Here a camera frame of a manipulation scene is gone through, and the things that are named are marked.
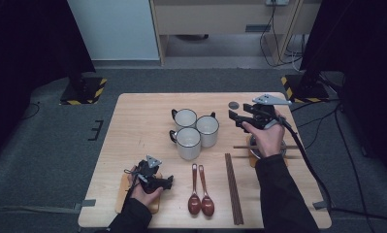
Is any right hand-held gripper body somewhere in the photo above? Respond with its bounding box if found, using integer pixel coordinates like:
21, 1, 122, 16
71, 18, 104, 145
243, 93, 293, 131

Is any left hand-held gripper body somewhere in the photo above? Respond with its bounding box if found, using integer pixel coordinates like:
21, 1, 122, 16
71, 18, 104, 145
135, 154, 163, 192

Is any stainless steel bowl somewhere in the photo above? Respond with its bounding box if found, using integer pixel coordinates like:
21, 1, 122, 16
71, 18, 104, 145
248, 134, 288, 160

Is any white enamel mug black rim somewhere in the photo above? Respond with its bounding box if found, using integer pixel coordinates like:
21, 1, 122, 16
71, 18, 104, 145
169, 126, 202, 160
171, 108, 199, 131
195, 112, 220, 149

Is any square carved wooden coaster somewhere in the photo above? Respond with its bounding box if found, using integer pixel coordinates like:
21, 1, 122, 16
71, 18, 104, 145
114, 172, 162, 216
244, 136, 290, 169

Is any reddish brown wooden spoon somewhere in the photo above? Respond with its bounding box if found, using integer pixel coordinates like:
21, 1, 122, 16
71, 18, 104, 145
187, 163, 202, 216
198, 164, 215, 217

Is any bundle of brown chopsticks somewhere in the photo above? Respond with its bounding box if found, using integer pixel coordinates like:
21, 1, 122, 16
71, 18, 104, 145
224, 152, 244, 226

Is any person's left hand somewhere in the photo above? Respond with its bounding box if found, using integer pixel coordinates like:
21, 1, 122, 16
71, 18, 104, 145
129, 166, 165, 208

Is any person's right hand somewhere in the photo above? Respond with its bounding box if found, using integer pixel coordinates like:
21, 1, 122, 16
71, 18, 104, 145
242, 110, 286, 158

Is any black hazard-striped stand base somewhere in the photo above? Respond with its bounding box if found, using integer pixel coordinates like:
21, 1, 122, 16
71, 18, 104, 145
280, 74, 331, 104
59, 77, 108, 106

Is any grey tape strip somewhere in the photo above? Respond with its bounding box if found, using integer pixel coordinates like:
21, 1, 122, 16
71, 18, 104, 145
312, 200, 329, 211
74, 199, 97, 211

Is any light wooden desk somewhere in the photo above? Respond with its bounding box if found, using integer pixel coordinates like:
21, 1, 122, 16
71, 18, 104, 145
148, 0, 323, 67

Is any black curtain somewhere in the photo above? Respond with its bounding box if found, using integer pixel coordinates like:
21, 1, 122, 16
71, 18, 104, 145
0, 0, 97, 169
299, 0, 387, 183

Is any white panel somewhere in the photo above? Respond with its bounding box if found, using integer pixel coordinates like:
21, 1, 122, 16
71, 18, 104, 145
67, 0, 161, 61

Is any left hand-held gripper black cable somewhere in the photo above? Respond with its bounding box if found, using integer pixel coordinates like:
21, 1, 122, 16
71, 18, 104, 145
123, 167, 141, 203

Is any hand-held gripper black cable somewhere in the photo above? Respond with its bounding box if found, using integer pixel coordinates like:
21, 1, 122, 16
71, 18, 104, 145
123, 167, 141, 203
277, 116, 335, 215

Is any right hand-held gripper black cable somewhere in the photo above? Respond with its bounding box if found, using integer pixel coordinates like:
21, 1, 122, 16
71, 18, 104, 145
277, 116, 335, 215

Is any black hanging cable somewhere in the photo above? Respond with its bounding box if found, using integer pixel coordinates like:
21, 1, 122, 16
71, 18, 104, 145
259, 3, 304, 69

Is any thin black floor cable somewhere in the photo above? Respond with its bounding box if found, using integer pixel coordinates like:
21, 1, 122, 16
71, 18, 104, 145
20, 101, 41, 121

